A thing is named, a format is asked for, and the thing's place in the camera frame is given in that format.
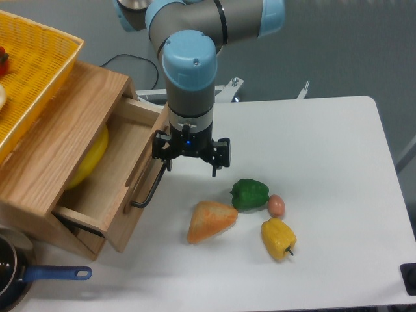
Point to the wooden top drawer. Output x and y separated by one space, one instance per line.
101 203

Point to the yellow plastic basket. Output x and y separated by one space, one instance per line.
41 59

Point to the orange bread slice toy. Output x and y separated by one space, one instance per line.
209 219

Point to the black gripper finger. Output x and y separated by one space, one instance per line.
217 154
164 148

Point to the green bell pepper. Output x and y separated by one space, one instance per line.
249 194

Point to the wooden drawer cabinet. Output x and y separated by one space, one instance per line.
36 174

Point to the white vegetable toy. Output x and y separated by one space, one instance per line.
3 96

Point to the red tomato toy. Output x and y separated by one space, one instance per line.
4 61

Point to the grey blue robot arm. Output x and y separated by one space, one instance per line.
187 37

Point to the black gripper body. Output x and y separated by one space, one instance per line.
197 145

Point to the brown egg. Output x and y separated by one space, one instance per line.
276 206

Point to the yellow banana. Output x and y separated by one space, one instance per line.
91 159

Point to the black table corner device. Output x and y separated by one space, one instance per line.
408 271

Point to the yellow bell pepper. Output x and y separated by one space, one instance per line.
278 238

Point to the blue handled saucepan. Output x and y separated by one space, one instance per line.
19 269

